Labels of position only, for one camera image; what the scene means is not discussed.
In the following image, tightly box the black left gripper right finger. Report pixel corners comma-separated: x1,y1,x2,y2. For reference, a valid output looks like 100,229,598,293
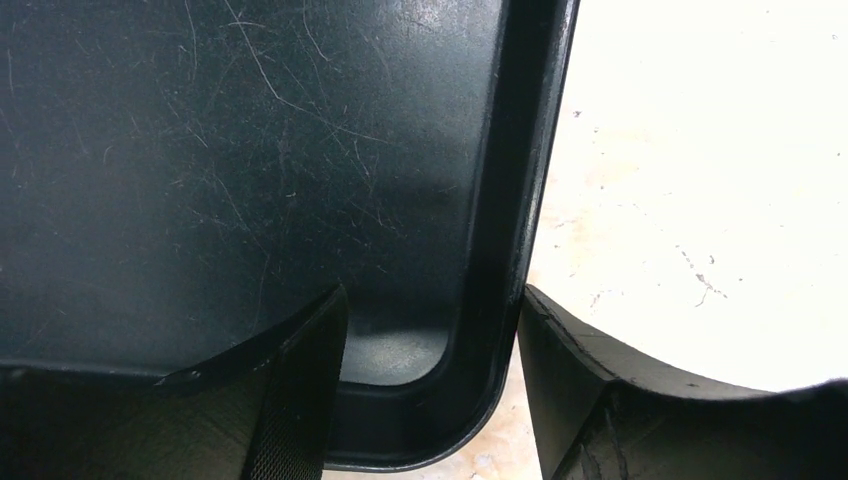
518,286,847,479

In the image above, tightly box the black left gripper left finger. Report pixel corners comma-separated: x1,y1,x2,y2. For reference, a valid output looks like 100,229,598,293
1,287,348,479

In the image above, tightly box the black serving tray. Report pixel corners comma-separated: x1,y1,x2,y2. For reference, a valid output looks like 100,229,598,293
1,1,578,473

